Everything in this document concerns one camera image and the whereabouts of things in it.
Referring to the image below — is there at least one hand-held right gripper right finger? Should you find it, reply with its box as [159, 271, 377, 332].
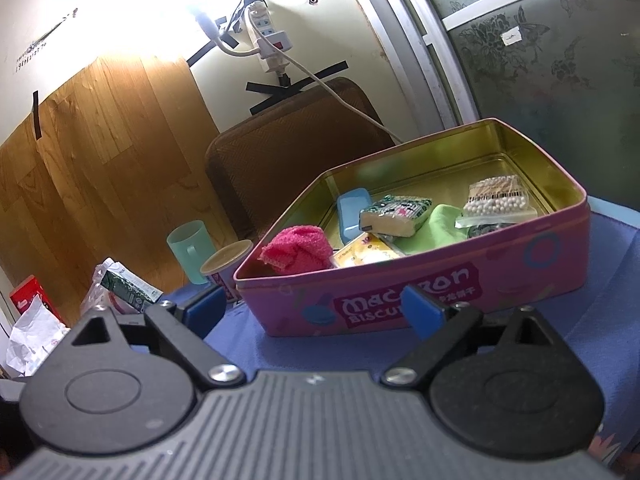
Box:
[382, 284, 563, 388]

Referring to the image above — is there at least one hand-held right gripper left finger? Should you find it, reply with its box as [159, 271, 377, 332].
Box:
[70, 284, 247, 388]

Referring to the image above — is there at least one pink biscuit tin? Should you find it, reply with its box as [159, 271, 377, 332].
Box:
[233, 117, 592, 337]

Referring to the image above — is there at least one yellow snack packet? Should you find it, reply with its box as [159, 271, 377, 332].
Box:
[330, 234, 403, 268]

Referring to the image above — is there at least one green microfibre cloth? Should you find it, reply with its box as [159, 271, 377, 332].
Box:
[395, 203, 473, 256]

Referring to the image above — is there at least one green printed tissue packet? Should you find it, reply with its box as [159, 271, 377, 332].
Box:
[359, 195, 433, 237]

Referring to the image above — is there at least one pink fuzzy cloth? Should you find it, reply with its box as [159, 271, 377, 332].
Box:
[257, 226, 332, 276]

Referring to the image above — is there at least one blue translucent plastic case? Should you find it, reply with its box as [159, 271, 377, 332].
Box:
[336, 187, 373, 243]

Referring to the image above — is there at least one cotton swab bag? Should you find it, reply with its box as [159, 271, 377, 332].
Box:
[455, 174, 538, 228]

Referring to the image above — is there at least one white soft tissue pack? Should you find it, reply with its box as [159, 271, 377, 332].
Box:
[6, 295, 71, 378]

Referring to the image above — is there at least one round snack can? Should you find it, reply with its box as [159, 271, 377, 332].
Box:
[200, 240, 254, 303]

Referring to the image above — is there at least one teal plastic cup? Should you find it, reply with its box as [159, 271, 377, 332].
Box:
[166, 220, 216, 286]

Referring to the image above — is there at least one green drink carton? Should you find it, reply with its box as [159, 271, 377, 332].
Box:
[97, 259, 163, 313]

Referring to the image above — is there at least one clear plastic bag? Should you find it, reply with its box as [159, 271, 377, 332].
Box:
[80, 280, 131, 316]

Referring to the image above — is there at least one brown chair back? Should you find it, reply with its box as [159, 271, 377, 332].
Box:
[205, 77, 401, 246]

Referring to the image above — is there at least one red cardboard box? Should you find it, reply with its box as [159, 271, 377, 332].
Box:
[10, 275, 63, 326]

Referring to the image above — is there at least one blue printed tablecloth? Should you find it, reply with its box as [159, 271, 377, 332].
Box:
[160, 195, 640, 480]

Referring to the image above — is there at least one white gooseneck lamp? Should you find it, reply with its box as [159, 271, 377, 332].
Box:
[187, 5, 261, 58]

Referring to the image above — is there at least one patterned glass sliding door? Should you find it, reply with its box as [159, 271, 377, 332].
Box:
[345, 0, 640, 206]

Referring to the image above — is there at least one black tape cross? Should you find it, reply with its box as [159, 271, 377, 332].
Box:
[246, 61, 349, 115]

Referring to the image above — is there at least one wooden wall panel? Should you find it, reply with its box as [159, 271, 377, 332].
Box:
[0, 55, 241, 321]

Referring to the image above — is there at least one white power strip with cable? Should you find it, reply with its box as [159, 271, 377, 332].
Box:
[247, 10, 406, 143]

